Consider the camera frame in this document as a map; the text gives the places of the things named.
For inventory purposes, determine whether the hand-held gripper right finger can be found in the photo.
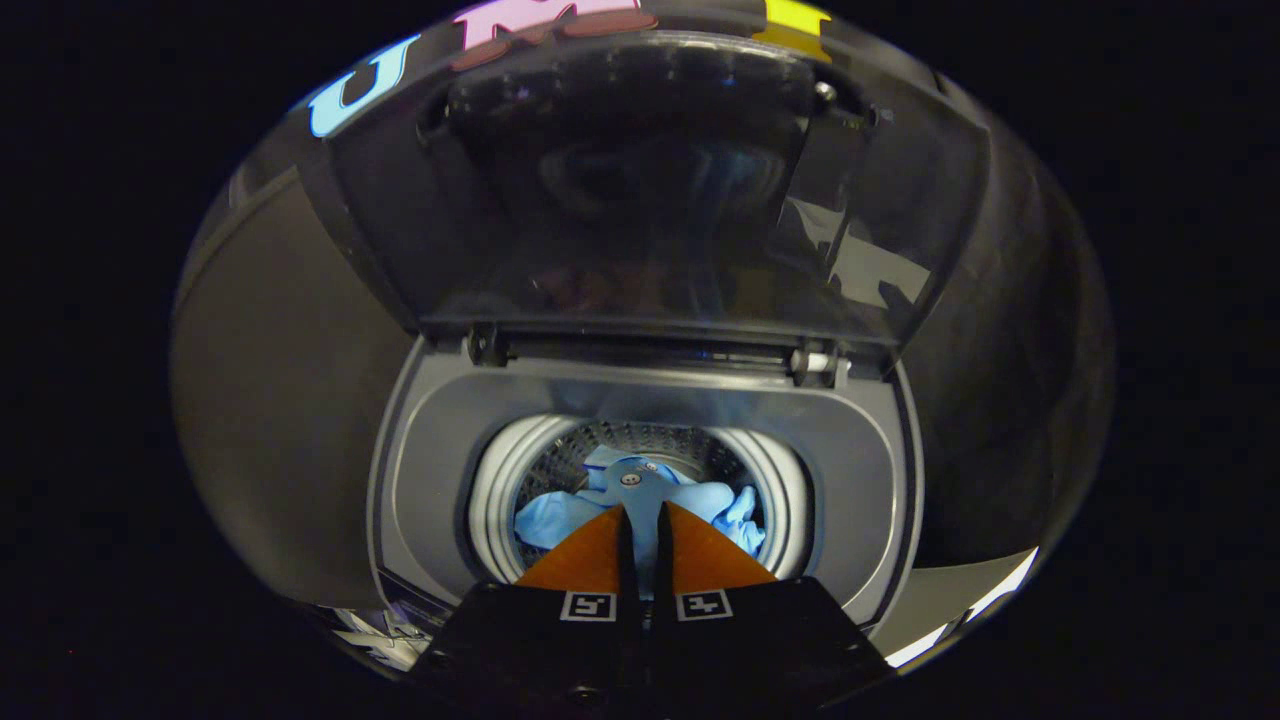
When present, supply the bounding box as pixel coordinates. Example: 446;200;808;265
650;502;891;720

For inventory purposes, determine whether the dark washing machine lid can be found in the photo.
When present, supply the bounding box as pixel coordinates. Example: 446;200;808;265
295;30;991;351

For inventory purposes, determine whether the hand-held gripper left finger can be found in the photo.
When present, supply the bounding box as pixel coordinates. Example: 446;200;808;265
425;505;641;720

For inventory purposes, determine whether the light blue polo shirt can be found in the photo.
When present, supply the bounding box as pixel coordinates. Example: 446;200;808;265
514;445;767;601

